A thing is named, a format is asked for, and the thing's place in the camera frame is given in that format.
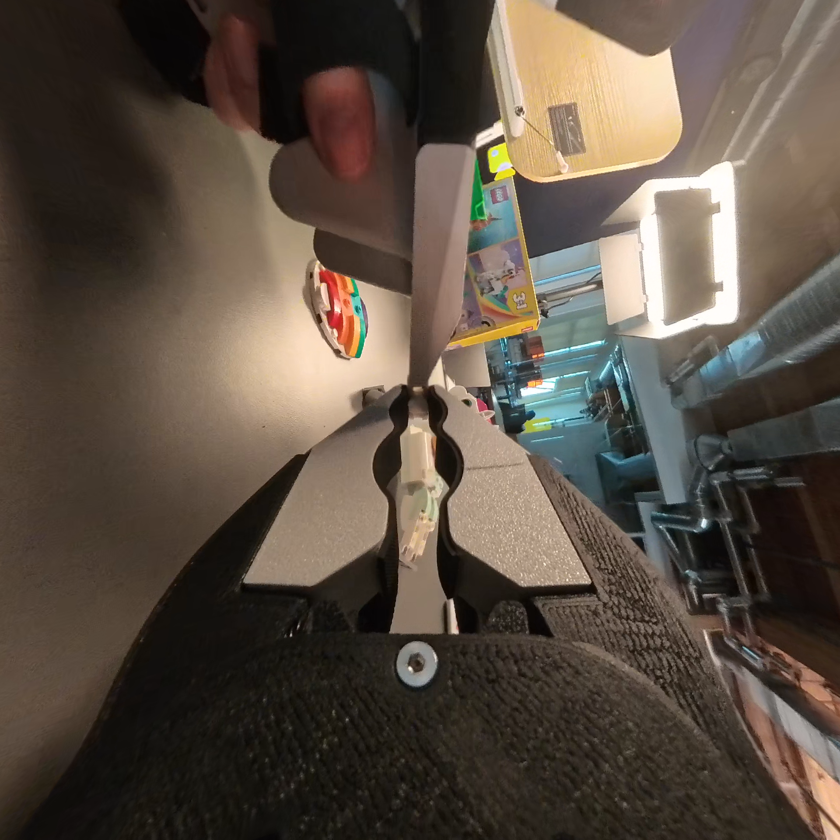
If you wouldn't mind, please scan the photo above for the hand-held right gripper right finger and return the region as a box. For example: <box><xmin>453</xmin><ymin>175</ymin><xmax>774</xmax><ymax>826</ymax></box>
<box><xmin>428</xmin><ymin>386</ymin><xmax>593</xmax><ymax>611</ymax></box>

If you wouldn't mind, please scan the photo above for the person's left hand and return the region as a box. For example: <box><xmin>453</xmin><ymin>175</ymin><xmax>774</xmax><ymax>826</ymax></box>
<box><xmin>202</xmin><ymin>14</ymin><xmax>378</xmax><ymax>183</ymax></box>

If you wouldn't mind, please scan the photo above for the yellow lego box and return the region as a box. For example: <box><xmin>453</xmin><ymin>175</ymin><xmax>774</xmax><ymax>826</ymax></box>
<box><xmin>445</xmin><ymin>177</ymin><xmax>542</xmax><ymax>348</ymax></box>

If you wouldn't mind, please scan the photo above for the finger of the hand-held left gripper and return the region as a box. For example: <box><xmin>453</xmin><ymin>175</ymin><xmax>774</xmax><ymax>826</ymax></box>
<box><xmin>268</xmin><ymin>69</ymin><xmax>421</xmax><ymax>296</ymax></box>
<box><xmin>407</xmin><ymin>142</ymin><xmax>478</xmax><ymax>389</ymax></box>

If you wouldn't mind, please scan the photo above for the white studio light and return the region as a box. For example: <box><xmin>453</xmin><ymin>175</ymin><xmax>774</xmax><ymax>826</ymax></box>
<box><xmin>598</xmin><ymin>160</ymin><xmax>740</xmax><ymax>340</ymax></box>

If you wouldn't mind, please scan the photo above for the black light stand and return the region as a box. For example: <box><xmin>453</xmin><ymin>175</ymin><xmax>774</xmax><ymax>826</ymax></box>
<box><xmin>537</xmin><ymin>272</ymin><xmax>603</xmax><ymax>319</ymax></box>

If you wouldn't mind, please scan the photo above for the light wooden board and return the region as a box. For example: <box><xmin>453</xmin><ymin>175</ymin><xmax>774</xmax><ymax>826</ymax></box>
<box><xmin>488</xmin><ymin>0</ymin><xmax>684</xmax><ymax>184</ymax></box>

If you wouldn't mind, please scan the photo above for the rainbow lego disc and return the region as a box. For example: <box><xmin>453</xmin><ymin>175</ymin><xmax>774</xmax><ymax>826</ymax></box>
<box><xmin>304</xmin><ymin>259</ymin><xmax>369</xmax><ymax>361</ymax></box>

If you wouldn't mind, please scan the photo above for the green plastic bin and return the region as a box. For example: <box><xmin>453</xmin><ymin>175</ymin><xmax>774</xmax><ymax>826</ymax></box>
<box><xmin>469</xmin><ymin>157</ymin><xmax>491</xmax><ymax>222</ymax></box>

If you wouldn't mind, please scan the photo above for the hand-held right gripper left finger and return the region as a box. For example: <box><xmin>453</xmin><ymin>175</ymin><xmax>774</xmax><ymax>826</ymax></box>
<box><xmin>241</xmin><ymin>385</ymin><xmax>409</xmax><ymax>616</ymax></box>

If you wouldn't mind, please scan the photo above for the white lego unicorn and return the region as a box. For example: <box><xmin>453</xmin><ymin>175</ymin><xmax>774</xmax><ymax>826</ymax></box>
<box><xmin>395</xmin><ymin>386</ymin><xmax>497</xmax><ymax>573</ymax></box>

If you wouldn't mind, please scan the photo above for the silver ventilation duct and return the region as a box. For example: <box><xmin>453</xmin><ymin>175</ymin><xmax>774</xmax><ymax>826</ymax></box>
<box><xmin>668</xmin><ymin>255</ymin><xmax>840</xmax><ymax>411</ymax></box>

